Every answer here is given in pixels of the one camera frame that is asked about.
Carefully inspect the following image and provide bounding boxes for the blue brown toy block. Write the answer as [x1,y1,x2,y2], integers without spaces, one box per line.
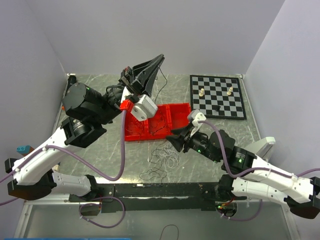
[16,145,34,157]

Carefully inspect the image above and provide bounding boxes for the aluminium frame rail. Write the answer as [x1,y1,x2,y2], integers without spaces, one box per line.
[24,197,70,205]

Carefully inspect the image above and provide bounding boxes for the black marker orange cap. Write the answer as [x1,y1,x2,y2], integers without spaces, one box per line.
[62,74,77,99]

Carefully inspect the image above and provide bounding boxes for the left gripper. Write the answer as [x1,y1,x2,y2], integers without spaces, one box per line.
[94,54,165,125]

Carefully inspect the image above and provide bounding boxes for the white chess pawn left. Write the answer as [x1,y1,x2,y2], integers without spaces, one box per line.
[198,88,205,98]

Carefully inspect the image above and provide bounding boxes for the thin dark floor cable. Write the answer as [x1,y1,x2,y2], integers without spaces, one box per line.
[159,224,180,240]

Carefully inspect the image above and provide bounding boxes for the white chess pawn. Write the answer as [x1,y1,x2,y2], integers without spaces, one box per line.
[198,88,205,98]
[226,87,234,96]

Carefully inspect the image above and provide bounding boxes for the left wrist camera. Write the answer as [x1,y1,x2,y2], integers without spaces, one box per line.
[130,94,158,122]

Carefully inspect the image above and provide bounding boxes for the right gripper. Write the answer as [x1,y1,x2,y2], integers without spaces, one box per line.
[165,122,221,163]

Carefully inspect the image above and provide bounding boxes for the red three-compartment bin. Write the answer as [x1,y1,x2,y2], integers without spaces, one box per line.
[124,102,191,142]

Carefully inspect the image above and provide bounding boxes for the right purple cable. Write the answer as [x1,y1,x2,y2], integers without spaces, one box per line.
[197,120,320,223]

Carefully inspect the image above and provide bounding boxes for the wire bundle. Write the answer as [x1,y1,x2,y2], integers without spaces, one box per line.
[138,141,181,183]

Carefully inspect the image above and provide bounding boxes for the chessboard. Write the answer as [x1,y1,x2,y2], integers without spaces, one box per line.
[189,75,247,120]

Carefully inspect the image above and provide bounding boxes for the black chess piece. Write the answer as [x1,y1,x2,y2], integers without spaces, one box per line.
[215,105,221,112]

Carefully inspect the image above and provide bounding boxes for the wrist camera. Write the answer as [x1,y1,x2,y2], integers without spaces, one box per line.
[187,109,207,137]
[130,94,158,122]

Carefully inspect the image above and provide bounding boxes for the white chess pawn right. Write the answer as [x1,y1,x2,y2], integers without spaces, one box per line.
[226,87,234,96]

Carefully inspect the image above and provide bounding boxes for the purple cable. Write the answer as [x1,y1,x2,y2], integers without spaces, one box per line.
[0,109,127,228]
[197,120,320,223]

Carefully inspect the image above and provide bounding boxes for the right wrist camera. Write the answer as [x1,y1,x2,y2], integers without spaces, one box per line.
[187,109,207,137]

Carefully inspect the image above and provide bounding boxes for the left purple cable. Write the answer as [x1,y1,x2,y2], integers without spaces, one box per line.
[0,109,127,228]

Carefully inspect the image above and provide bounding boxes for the white stand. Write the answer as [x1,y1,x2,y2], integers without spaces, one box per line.
[244,136,276,162]

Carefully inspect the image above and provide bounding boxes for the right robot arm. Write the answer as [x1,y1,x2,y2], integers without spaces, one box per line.
[166,125,320,219]

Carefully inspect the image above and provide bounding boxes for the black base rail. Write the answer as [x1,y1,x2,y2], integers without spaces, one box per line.
[68,182,247,213]

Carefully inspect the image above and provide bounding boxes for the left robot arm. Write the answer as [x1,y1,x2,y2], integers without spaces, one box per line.
[4,54,165,201]

